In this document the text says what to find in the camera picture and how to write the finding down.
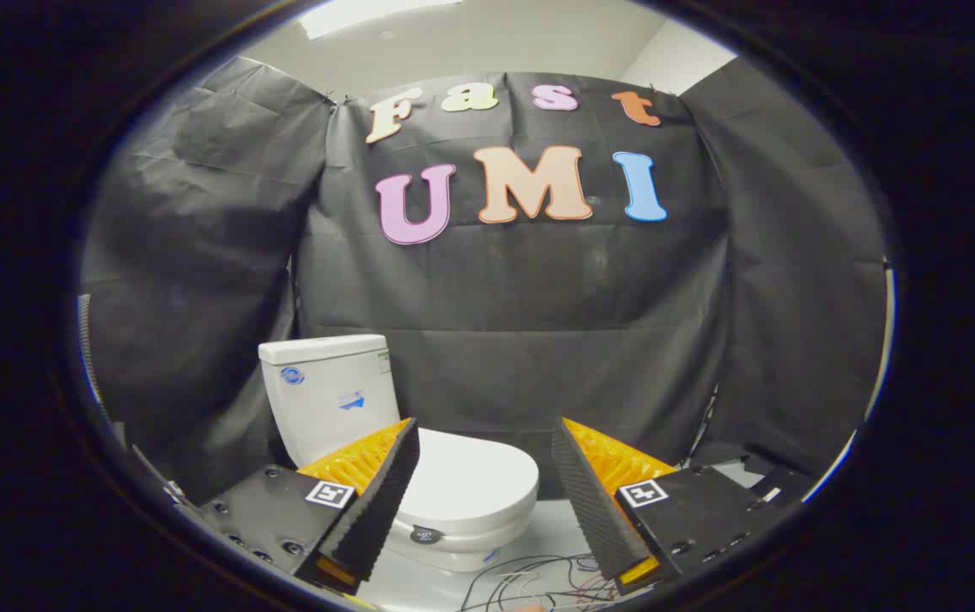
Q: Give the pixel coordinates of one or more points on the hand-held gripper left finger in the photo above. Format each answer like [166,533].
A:
[385,489]

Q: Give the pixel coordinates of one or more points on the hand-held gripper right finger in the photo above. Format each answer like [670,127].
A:
[585,497]

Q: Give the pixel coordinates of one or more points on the white toilet lid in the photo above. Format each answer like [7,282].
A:
[474,476]

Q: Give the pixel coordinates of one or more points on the white toilet with tank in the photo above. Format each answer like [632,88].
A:
[325,399]

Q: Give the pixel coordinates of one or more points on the black backdrop cloth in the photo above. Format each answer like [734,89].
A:
[538,297]

